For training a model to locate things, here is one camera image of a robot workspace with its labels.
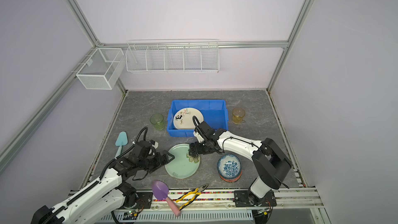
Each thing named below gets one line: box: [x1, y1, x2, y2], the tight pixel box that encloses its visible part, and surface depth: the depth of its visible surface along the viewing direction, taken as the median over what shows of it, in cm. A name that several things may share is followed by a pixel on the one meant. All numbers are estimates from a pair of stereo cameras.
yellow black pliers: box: [175, 183, 209, 211], surface depth 77 cm
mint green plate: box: [164, 143, 201, 179], surface depth 84 cm
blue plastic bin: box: [166, 99, 229, 138], surface depth 107 cm
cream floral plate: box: [173, 107, 205, 131], surface depth 104 cm
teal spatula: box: [115, 131, 129, 158], surface depth 96 cm
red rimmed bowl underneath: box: [219, 169, 243, 183], surface depth 73 cm
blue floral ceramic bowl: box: [217, 154, 242, 179], surface depth 77 cm
